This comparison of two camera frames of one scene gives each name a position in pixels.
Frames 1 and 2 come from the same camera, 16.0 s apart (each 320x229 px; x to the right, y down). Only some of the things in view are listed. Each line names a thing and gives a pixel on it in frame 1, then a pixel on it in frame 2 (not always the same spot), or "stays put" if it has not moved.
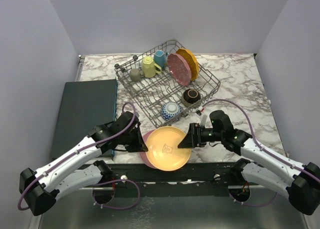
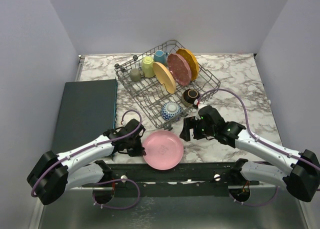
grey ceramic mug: [135, 75] stays put
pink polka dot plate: [179, 68] stays put
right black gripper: [193, 139] -> [189, 122]
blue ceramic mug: [160, 58] stays put
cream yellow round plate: [163, 153] -> [165, 77]
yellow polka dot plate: [193, 62] stays put
